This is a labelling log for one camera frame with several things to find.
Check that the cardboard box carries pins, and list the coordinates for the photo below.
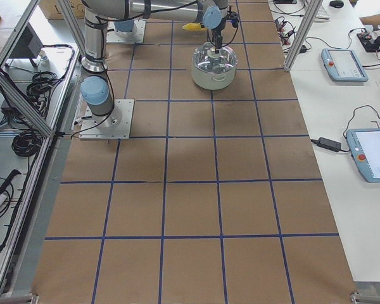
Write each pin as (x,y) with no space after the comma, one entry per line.
(52,11)

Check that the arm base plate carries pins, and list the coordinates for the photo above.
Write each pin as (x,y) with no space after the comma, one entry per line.
(117,126)
(137,38)

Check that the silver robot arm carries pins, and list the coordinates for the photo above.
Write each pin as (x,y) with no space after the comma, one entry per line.
(97,92)
(125,28)

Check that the yellow corn cob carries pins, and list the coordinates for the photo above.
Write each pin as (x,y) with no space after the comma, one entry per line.
(194,27)

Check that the glass pot lid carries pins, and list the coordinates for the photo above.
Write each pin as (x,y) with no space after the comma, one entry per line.
(207,60)

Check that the near blue teach pendant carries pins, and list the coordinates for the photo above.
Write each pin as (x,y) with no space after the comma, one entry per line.
(365,150)

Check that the pale green steel pot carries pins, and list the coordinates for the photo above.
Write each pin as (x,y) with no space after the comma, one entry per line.
(211,81)

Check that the far blue teach pendant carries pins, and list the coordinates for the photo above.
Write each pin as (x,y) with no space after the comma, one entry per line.
(343,65)

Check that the aluminium frame post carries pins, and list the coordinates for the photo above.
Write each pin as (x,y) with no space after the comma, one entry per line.
(302,32)

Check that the black box device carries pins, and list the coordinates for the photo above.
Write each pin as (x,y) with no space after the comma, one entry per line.
(28,46)

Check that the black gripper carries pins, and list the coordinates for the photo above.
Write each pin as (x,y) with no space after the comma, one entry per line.
(216,33)

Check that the black power adapter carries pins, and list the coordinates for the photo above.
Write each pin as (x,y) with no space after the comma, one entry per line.
(329,144)

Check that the brown paper table mat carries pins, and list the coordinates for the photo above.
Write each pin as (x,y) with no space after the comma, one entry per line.
(216,197)

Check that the blue teach pendant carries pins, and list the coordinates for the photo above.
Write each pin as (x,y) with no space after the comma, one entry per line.
(343,65)
(365,150)

